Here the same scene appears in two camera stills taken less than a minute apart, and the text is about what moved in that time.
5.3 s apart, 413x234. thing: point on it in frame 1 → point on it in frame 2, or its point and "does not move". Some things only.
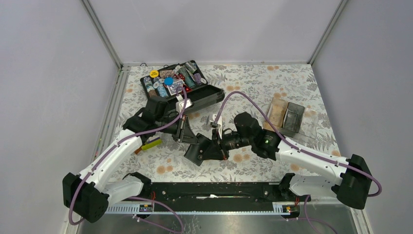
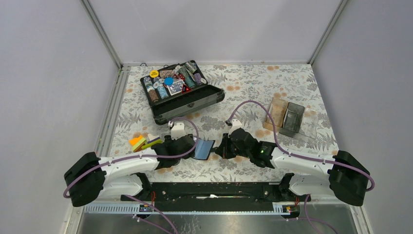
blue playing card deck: [172, 88] does not move
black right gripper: [215, 150] → [223, 150]
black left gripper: [184, 133] → [169, 140]
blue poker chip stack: [162, 91] does not move
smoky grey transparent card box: [291, 120] does not move
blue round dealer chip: [168, 81] does not move
